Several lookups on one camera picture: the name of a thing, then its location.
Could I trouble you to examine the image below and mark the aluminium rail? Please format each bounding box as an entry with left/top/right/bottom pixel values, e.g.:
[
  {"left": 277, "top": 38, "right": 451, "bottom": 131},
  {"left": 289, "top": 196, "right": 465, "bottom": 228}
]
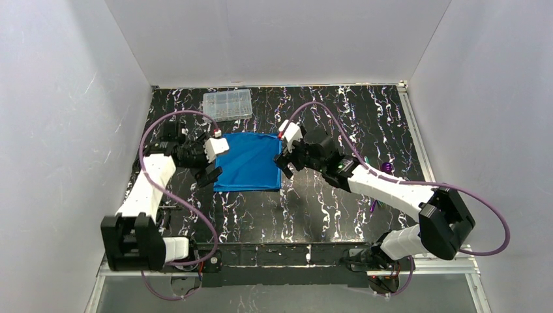
[
  {"left": 97, "top": 244, "right": 481, "bottom": 277},
  {"left": 398, "top": 80, "right": 453, "bottom": 183}
]

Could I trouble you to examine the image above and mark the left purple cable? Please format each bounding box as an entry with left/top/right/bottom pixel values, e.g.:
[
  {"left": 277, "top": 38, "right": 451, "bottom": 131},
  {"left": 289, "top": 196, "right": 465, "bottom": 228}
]
[{"left": 139, "top": 110, "right": 222, "bottom": 301}]

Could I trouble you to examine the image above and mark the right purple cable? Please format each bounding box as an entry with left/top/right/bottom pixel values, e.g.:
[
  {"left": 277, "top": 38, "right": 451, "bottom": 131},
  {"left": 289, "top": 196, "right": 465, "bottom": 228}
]
[{"left": 280, "top": 100, "right": 511, "bottom": 299}]

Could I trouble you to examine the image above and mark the clear plastic compartment box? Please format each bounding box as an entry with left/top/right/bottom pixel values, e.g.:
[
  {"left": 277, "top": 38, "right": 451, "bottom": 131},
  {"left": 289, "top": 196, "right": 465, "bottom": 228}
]
[{"left": 202, "top": 89, "right": 253, "bottom": 122}]

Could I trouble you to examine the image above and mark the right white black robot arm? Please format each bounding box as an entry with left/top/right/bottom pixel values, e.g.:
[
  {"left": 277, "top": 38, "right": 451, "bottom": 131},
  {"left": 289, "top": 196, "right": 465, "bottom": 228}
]
[{"left": 274, "top": 122, "right": 475, "bottom": 265}]

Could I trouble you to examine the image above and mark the blue cloth napkin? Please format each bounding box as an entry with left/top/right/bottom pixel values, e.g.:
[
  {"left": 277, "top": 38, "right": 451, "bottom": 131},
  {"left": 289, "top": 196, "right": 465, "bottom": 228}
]
[{"left": 213, "top": 132, "right": 282, "bottom": 192}]

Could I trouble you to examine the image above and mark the right aluminium rail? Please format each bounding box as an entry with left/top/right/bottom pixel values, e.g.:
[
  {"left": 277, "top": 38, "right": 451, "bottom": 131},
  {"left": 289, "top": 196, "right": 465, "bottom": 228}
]
[{"left": 398, "top": 80, "right": 453, "bottom": 183}]

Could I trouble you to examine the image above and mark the purple cable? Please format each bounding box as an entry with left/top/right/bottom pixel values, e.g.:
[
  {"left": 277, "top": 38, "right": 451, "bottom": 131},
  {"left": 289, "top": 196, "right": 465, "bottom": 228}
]
[
  {"left": 280, "top": 100, "right": 511, "bottom": 299},
  {"left": 139, "top": 110, "right": 222, "bottom": 301}
]

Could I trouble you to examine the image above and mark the iridescent purple spoon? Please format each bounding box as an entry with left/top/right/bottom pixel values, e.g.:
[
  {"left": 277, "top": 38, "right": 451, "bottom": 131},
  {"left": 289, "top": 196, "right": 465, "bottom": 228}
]
[{"left": 380, "top": 162, "right": 394, "bottom": 175}]

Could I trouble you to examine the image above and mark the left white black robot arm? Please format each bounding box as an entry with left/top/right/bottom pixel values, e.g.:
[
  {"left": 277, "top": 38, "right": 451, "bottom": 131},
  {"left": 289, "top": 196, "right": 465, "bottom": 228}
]
[{"left": 100, "top": 122, "right": 230, "bottom": 271}]

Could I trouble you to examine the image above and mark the front aluminium rail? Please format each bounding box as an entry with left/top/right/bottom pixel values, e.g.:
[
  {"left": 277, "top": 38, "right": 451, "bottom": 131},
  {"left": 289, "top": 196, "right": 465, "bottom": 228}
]
[{"left": 97, "top": 244, "right": 481, "bottom": 277}]

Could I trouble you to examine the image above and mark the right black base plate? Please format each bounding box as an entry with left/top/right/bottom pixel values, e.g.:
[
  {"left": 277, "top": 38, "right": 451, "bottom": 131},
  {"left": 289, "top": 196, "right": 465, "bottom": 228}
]
[{"left": 340, "top": 248, "right": 415, "bottom": 275}]

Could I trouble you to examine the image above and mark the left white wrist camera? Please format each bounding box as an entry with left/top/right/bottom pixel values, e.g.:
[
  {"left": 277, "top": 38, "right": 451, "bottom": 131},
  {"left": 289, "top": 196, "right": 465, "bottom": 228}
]
[{"left": 204, "top": 138, "right": 230, "bottom": 163}]

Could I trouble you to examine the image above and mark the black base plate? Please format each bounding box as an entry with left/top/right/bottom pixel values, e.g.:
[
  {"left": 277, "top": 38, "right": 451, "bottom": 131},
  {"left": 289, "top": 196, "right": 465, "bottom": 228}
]
[
  {"left": 340, "top": 248, "right": 415, "bottom": 275},
  {"left": 157, "top": 246, "right": 223, "bottom": 274}
]

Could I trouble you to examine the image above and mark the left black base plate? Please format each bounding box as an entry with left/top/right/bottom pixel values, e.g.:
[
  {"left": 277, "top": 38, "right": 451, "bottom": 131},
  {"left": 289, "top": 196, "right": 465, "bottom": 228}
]
[{"left": 157, "top": 246, "right": 223, "bottom": 274}]

